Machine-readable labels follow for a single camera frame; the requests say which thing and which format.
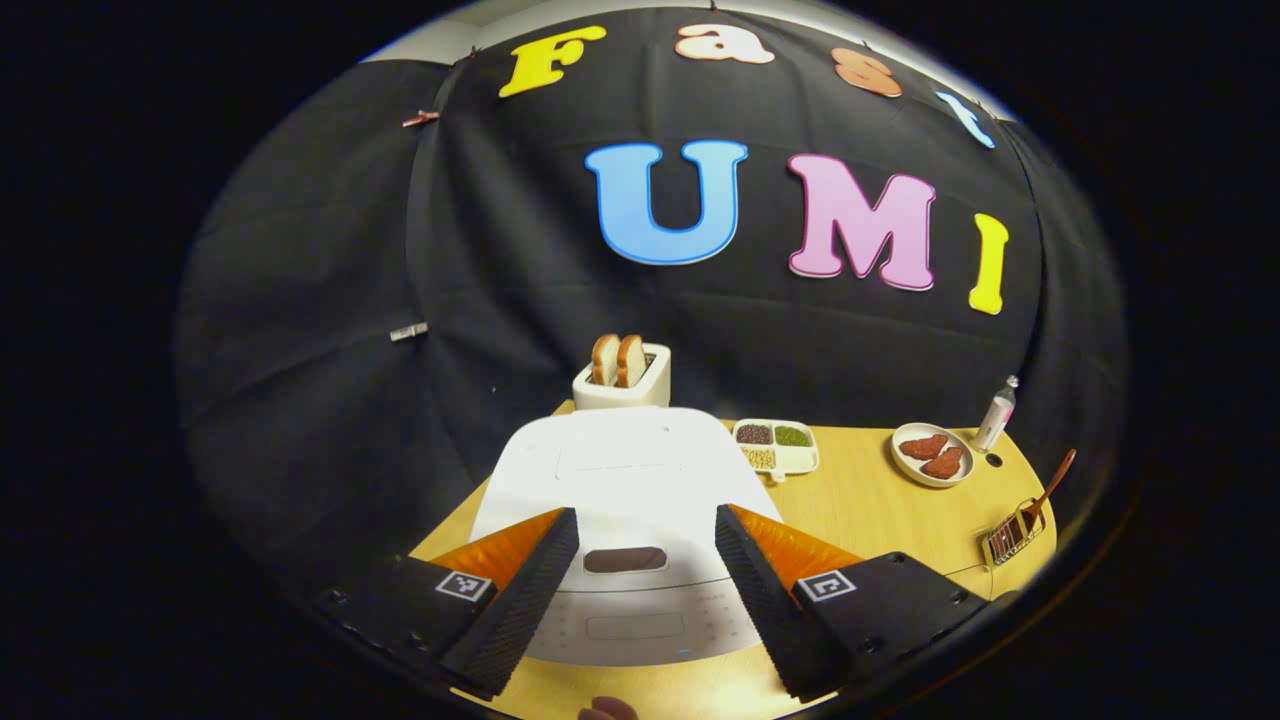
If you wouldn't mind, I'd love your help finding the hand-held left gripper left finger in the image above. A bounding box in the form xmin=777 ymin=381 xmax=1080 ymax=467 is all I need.
xmin=310 ymin=507 xmax=581 ymax=701

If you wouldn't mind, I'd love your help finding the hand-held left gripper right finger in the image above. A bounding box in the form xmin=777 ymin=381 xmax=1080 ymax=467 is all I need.
xmin=714 ymin=503 xmax=1001 ymax=701

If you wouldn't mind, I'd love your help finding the white rice cooker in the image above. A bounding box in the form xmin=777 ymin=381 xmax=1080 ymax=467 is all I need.
xmin=468 ymin=406 xmax=786 ymax=668

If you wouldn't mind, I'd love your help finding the metal wire chopstick holder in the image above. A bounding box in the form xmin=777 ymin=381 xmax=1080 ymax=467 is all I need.
xmin=980 ymin=497 xmax=1047 ymax=569

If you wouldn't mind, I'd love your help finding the brown wooden spoon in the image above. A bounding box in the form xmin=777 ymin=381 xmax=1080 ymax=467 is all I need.
xmin=1022 ymin=448 xmax=1078 ymax=531

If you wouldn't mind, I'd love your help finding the white divided bean dish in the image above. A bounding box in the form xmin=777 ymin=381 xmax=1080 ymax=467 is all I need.
xmin=732 ymin=418 xmax=820 ymax=485

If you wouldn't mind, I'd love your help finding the white round plate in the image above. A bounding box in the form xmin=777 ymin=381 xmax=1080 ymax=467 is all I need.
xmin=890 ymin=422 xmax=975 ymax=489

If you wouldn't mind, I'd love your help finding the white toaster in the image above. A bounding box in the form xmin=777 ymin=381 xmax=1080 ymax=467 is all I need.
xmin=572 ymin=343 xmax=672 ymax=412

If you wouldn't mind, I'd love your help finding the black backdrop cloth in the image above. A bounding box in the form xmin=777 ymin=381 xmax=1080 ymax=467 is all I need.
xmin=175 ymin=10 xmax=1126 ymax=601

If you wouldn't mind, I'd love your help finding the small pink label bottle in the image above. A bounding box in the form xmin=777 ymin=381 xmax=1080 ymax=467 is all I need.
xmin=972 ymin=375 xmax=1020 ymax=453

